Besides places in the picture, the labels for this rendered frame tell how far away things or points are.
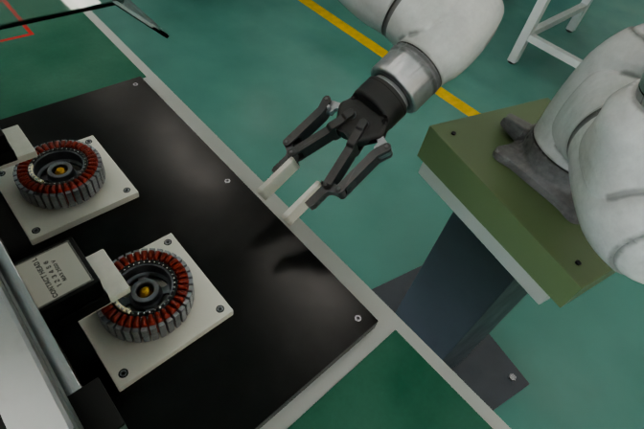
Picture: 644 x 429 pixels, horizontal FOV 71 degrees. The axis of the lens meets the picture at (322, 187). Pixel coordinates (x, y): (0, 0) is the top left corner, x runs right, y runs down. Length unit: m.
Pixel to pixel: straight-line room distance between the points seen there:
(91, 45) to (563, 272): 0.98
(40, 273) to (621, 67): 0.73
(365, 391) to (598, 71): 0.54
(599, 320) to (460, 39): 1.40
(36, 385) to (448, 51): 0.59
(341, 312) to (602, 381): 1.27
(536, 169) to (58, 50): 0.94
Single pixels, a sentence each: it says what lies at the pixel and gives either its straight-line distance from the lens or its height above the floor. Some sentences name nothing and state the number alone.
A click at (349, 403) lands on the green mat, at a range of 0.61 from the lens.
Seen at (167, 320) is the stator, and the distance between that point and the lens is 0.57.
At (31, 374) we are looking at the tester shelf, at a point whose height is 1.11.
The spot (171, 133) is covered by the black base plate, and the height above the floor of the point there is 0.77.
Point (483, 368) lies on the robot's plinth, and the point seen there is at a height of 0.02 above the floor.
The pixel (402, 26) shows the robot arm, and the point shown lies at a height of 1.02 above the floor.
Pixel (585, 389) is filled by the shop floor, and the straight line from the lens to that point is 1.74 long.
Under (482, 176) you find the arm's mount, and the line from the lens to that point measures 0.81.
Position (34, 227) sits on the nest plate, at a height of 0.78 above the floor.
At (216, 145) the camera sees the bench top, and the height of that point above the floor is 0.75.
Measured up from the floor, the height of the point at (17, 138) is 0.88.
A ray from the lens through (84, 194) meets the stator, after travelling 0.72.
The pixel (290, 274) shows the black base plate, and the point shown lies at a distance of 0.65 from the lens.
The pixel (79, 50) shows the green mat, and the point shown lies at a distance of 1.10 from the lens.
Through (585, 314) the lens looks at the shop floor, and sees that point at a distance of 1.89.
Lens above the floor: 1.32
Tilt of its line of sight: 47 degrees down
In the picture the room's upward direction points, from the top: 13 degrees clockwise
